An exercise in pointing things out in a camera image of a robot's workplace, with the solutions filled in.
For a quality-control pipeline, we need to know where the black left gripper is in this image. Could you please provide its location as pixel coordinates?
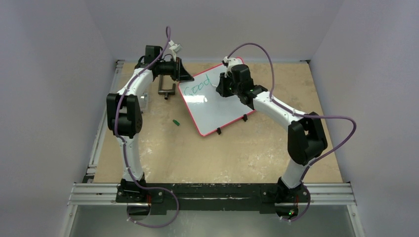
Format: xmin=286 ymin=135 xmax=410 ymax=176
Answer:
xmin=157 ymin=57 xmax=194 ymax=82

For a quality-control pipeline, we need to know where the pink framed whiteboard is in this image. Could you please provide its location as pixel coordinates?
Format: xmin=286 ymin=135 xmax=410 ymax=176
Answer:
xmin=178 ymin=64 xmax=254 ymax=136

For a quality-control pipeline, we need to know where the green marker cap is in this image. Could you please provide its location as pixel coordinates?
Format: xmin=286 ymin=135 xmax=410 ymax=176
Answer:
xmin=172 ymin=119 xmax=180 ymax=126

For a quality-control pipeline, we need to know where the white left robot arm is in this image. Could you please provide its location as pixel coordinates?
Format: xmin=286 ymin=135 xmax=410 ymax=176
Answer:
xmin=106 ymin=42 xmax=193 ymax=202

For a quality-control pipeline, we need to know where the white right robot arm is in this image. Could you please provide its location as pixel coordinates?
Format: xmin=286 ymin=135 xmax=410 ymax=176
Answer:
xmin=216 ymin=63 xmax=328 ymax=201

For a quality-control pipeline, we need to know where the clear plastic screw box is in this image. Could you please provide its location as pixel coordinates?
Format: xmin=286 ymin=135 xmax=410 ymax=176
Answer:
xmin=138 ymin=92 xmax=149 ymax=114

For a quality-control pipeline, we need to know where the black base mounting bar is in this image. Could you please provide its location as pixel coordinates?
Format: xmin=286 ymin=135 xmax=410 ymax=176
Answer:
xmin=116 ymin=183 xmax=309 ymax=217

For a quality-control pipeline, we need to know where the dark metal pipe bracket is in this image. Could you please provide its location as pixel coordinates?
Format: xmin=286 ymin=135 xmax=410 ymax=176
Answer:
xmin=158 ymin=75 xmax=176 ymax=100

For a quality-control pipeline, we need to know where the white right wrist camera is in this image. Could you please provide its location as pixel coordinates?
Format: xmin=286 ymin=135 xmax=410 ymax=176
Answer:
xmin=222 ymin=56 xmax=242 ymax=74

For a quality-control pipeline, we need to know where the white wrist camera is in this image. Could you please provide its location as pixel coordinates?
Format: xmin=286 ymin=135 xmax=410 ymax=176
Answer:
xmin=222 ymin=56 xmax=242 ymax=74
xmin=168 ymin=40 xmax=183 ymax=60

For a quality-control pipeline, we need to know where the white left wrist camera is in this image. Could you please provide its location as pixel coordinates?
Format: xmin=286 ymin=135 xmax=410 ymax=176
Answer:
xmin=168 ymin=40 xmax=183 ymax=60

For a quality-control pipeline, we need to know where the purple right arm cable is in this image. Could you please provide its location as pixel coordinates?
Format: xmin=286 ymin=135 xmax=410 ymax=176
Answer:
xmin=226 ymin=42 xmax=357 ymax=223

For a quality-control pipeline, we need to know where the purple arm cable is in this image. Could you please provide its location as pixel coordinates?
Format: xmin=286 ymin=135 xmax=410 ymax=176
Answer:
xmin=226 ymin=42 xmax=357 ymax=223
xmin=114 ymin=26 xmax=180 ymax=229

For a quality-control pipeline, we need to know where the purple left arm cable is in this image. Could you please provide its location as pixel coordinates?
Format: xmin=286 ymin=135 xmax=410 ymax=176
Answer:
xmin=114 ymin=26 xmax=180 ymax=229

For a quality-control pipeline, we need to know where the aluminium frame rail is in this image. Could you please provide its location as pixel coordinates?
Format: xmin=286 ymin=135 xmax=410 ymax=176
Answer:
xmin=69 ymin=58 xmax=349 ymax=216

